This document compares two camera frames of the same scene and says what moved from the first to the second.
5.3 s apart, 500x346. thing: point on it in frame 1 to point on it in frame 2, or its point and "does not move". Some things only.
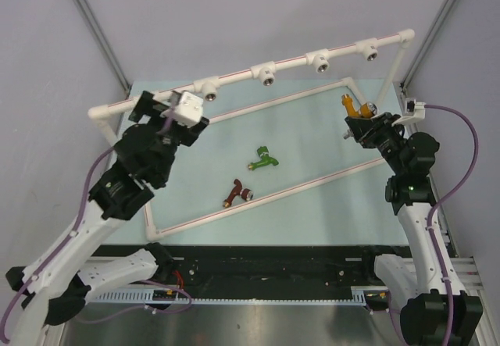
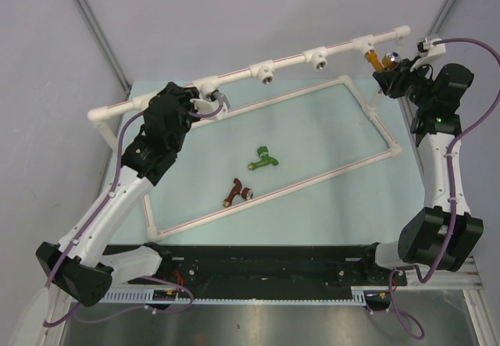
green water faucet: (266, 159) does not move
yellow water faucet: (366, 110) to (389, 59)
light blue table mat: (276, 165) does not move
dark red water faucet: (246, 194) does not move
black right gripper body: (383, 135) to (409, 83)
